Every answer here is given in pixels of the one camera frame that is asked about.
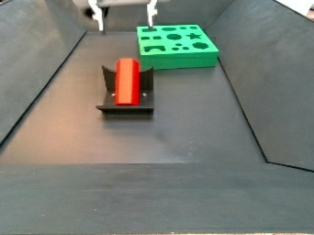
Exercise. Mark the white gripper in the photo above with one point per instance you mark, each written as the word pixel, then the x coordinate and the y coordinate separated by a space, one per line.
pixel 97 16

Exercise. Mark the red hexagonal prism block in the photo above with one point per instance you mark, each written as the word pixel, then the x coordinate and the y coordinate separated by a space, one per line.
pixel 127 82

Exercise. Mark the green foam shape-sorter block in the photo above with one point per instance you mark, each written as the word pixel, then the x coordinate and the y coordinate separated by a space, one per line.
pixel 175 47

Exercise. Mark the black curved holder stand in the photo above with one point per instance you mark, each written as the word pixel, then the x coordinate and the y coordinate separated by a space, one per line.
pixel 144 107

